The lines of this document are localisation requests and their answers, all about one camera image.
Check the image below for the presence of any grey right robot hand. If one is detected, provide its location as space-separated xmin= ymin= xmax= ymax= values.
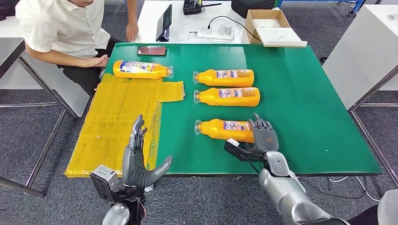
xmin=248 ymin=113 xmax=280 ymax=154

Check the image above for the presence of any person's right hand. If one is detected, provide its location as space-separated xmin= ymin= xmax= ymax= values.
xmin=88 ymin=55 xmax=109 ymax=68

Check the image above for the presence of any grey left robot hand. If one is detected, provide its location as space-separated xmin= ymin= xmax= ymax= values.
xmin=122 ymin=114 xmax=174 ymax=188

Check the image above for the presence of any person's left hand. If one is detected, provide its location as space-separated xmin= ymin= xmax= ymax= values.
xmin=125 ymin=22 xmax=139 ymax=43

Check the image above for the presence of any orange detergent bottle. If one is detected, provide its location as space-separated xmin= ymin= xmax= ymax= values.
xmin=194 ymin=118 xmax=255 ymax=144
xmin=192 ymin=68 xmax=255 ymax=88
xmin=193 ymin=87 xmax=261 ymax=107
xmin=113 ymin=60 xmax=174 ymax=80

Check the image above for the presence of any white table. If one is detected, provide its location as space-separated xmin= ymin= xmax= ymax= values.
xmin=135 ymin=0 xmax=281 ymax=45

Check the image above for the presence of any smartphone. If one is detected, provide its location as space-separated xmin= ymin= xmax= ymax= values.
xmin=137 ymin=46 xmax=168 ymax=57

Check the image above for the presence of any black tablet on stand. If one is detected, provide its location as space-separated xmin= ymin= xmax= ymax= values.
xmin=155 ymin=4 xmax=173 ymax=42

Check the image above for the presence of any green table mat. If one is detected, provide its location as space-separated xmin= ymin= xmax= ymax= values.
xmin=104 ymin=43 xmax=383 ymax=177

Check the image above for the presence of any yellow plastic sheet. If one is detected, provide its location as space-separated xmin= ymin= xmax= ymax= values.
xmin=64 ymin=73 xmax=185 ymax=179

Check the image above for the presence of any white cabinet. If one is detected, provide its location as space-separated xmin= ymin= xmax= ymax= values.
xmin=322 ymin=4 xmax=398 ymax=110
xmin=0 ymin=17 xmax=91 ymax=118

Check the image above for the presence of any person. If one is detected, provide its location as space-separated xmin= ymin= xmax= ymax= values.
xmin=346 ymin=188 xmax=398 ymax=225
xmin=15 ymin=0 xmax=139 ymax=95

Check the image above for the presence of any black radio with antenna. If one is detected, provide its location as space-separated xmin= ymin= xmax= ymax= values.
xmin=183 ymin=0 xmax=222 ymax=15

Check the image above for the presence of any white power strip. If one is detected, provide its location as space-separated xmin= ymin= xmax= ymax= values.
xmin=197 ymin=24 xmax=235 ymax=41

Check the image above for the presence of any steel table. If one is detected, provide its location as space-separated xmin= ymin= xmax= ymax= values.
xmin=0 ymin=37 xmax=78 ymax=198

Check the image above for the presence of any white flat box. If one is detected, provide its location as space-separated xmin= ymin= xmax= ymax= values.
xmin=255 ymin=27 xmax=308 ymax=48

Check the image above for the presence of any open cardboard box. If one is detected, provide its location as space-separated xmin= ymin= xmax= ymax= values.
xmin=245 ymin=9 xmax=291 ymax=45

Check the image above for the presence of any black bag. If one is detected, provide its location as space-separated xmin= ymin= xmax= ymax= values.
xmin=230 ymin=0 xmax=276 ymax=19

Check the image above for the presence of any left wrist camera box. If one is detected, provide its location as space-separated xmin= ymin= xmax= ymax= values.
xmin=90 ymin=165 xmax=120 ymax=203

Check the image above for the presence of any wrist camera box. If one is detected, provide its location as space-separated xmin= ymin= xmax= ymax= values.
xmin=223 ymin=139 xmax=265 ymax=163
xmin=90 ymin=165 xmax=120 ymax=203

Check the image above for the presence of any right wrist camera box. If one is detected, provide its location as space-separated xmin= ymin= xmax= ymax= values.
xmin=223 ymin=139 xmax=265 ymax=163

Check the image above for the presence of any black power cable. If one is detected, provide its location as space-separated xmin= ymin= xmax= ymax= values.
xmin=207 ymin=15 xmax=262 ymax=43

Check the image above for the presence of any white floor cable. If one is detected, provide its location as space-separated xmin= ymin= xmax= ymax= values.
xmin=328 ymin=176 xmax=382 ymax=203

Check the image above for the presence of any steel table frame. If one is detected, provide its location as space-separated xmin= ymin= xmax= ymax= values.
xmin=347 ymin=63 xmax=398 ymax=187

